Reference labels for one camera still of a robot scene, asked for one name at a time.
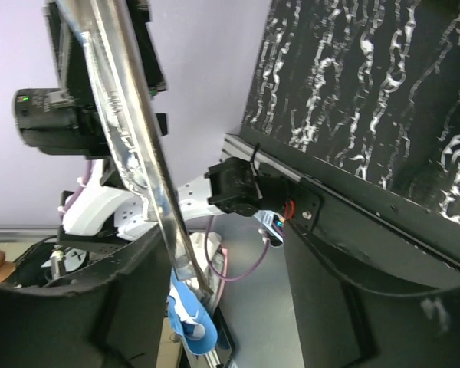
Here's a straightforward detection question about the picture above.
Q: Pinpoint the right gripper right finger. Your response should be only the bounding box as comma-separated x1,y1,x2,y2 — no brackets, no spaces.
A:
284,222,460,367

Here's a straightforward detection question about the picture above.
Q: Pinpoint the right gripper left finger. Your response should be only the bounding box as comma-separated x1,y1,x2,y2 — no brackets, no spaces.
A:
0,228,171,367

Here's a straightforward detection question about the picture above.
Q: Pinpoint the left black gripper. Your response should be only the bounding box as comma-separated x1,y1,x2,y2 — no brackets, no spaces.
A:
13,1,166,157

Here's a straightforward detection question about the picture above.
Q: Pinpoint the blue razor blister pack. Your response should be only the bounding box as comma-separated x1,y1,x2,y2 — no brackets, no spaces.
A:
57,1,212,293

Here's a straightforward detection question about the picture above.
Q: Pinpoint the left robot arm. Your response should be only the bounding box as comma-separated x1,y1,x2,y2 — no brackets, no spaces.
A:
14,1,154,251

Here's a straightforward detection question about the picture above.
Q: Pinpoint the blue cloth below table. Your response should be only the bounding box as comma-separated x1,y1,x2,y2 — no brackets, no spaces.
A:
167,271,218,356

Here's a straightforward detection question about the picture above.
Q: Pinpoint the black marble mat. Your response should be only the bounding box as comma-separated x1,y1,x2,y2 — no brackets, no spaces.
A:
241,1,460,225

